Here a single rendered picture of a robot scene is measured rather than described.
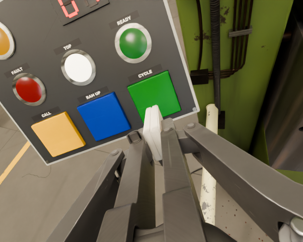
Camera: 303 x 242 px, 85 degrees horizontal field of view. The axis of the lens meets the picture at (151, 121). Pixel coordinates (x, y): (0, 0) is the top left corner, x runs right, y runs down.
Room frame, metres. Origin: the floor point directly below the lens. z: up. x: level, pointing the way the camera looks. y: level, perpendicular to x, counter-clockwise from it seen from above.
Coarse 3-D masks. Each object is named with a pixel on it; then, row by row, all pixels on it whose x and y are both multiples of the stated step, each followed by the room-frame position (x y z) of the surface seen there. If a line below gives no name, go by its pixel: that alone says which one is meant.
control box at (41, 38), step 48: (0, 0) 0.36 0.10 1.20; (48, 0) 0.33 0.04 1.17; (96, 0) 0.30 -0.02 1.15; (144, 0) 0.28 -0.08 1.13; (48, 48) 0.31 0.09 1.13; (96, 48) 0.28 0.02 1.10; (0, 96) 0.32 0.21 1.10; (48, 96) 0.29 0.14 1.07; (96, 96) 0.26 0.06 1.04; (192, 96) 0.19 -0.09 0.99; (96, 144) 0.22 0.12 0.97
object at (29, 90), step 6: (24, 78) 0.31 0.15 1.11; (30, 78) 0.31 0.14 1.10; (18, 84) 0.31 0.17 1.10; (24, 84) 0.31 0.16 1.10; (30, 84) 0.30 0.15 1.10; (36, 84) 0.30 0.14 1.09; (18, 90) 0.31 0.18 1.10; (24, 90) 0.30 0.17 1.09; (30, 90) 0.30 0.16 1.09; (36, 90) 0.30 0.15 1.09; (24, 96) 0.30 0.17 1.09; (30, 96) 0.30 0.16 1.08; (36, 96) 0.29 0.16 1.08
